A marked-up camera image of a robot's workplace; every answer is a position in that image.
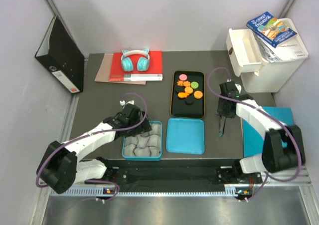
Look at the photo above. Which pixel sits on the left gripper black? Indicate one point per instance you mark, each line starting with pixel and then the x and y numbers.
pixel 144 127

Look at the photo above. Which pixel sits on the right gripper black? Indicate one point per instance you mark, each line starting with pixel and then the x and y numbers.
pixel 221 112

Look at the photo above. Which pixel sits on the black round cookie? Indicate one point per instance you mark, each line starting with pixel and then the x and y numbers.
pixel 179 89
pixel 189 101

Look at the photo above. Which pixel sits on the orange round cookie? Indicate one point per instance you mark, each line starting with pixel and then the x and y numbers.
pixel 188 90
pixel 198 94

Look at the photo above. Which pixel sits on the orange fish cookie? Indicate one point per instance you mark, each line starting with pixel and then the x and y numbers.
pixel 182 95

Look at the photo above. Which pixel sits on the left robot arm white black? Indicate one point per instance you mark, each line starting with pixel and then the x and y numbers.
pixel 62 165

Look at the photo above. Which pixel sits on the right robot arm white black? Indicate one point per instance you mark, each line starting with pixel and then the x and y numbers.
pixel 283 146

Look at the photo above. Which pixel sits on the black cookie tray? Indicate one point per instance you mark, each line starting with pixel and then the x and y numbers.
pixel 178 107

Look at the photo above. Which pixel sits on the teal cookie tin box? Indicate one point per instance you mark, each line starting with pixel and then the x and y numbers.
pixel 146 146

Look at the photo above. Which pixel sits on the blue folder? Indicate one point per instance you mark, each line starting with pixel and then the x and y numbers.
pixel 252 141

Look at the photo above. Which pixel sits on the teal tin lid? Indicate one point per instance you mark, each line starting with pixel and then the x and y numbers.
pixel 185 136

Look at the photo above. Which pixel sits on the green round cookie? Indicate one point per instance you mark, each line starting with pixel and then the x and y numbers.
pixel 194 85

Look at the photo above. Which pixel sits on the brown cardboard folder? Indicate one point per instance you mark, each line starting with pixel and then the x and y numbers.
pixel 105 69

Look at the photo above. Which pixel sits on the red book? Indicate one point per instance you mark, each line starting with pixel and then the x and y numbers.
pixel 154 73

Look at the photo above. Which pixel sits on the orange flower cookie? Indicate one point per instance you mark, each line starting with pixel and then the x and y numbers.
pixel 186 84
pixel 180 83

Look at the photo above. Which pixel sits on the teal cat ear headphones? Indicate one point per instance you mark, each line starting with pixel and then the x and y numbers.
pixel 139 59

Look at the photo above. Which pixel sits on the pink round cookie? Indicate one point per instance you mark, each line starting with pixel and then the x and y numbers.
pixel 183 77

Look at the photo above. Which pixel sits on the white drawer unit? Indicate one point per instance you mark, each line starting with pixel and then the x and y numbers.
pixel 257 74

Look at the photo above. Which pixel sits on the white booklet stack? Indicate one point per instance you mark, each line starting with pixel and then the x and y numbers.
pixel 287 51

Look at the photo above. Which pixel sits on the blue paperback book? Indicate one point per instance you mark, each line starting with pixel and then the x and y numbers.
pixel 270 29

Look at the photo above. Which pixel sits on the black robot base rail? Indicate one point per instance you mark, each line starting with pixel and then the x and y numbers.
pixel 176 175

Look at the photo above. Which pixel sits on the grey cable duct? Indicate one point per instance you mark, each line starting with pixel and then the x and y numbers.
pixel 107 192

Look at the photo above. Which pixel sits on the black ring binder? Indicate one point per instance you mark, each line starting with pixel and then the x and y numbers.
pixel 60 56

